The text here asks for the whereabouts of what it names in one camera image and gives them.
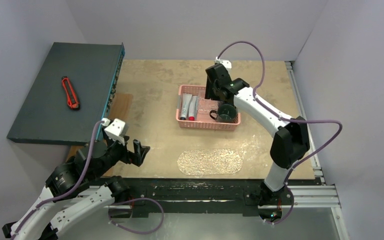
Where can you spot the white toothpaste tube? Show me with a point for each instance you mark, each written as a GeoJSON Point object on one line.
{"type": "Point", "coordinates": [185, 105]}

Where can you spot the red utility knife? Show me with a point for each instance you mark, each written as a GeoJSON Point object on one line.
{"type": "Point", "coordinates": [71, 96]}

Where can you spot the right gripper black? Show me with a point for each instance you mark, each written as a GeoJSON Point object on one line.
{"type": "Point", "coordinates": [214, 87]}

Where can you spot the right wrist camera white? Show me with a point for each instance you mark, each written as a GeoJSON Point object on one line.
{"type": "Point", "coordinates": [226, 63]}

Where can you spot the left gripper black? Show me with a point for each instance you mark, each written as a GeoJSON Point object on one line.
{"type": "Point", "coordinates": [140, 151]}

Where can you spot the pink plastic basket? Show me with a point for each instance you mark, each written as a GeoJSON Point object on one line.
{"type": "Point", "coordinates": [199, 90]}

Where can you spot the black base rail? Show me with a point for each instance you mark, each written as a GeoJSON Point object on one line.
{"type": "Point", "coordinates": [144, 196]}

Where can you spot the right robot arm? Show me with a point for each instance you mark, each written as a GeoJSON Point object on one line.
{"type": "Point", "coordinates": [290, 135]}

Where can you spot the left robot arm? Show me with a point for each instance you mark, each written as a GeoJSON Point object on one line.
{"type": "Point", "coordinates": [76, 189]}

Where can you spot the clear plastic soap dish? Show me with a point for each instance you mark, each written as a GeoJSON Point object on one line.
{"type": "Point", "coordinates": [203, 109]}

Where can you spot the red cap toothpaste tube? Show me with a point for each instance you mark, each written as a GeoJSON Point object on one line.
{"type": "Point", "coordinates": [192, 111]}

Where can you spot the dark green mug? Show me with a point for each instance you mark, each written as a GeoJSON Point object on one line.
{"type": "Point", "coordinates": [226, 113]}

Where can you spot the clear textured oval tray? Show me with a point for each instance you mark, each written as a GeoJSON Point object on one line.
{"type": "Point", "coordinates": [203, 162]}

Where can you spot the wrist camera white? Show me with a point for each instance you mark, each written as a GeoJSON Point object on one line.
{"type": "Point", "coordinates": [226, 63]}
{"type": "Point", "coordinates": [115, 130]}

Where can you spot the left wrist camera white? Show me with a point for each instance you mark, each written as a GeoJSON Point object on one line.
{"type": "Point", "coordinates": [115, 130]}

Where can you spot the dark grey network switch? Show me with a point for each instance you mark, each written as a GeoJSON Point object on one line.
{"type": "Point", "coordinates": [45, 118]}

